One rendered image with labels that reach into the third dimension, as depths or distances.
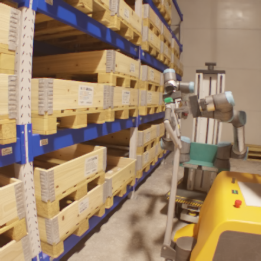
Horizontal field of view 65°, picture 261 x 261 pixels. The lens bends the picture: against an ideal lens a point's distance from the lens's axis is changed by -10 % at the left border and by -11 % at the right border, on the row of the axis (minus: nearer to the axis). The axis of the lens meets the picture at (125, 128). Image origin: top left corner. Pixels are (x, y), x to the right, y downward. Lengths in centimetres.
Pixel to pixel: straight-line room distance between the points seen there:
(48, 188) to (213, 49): 633
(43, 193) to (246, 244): 119
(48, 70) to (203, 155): 200
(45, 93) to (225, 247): 128
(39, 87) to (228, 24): 648
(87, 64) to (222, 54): 532
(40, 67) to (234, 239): 240
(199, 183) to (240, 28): 537
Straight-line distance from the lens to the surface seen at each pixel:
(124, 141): 319
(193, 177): 283
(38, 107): 141
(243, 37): 722
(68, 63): 240
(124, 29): 254
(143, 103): 306
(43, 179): 146
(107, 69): 213
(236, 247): 121
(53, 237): 164
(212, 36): 718
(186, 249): 163
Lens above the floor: 142
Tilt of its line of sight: 8 degrees down
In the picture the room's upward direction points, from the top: 2 degrees clockwise
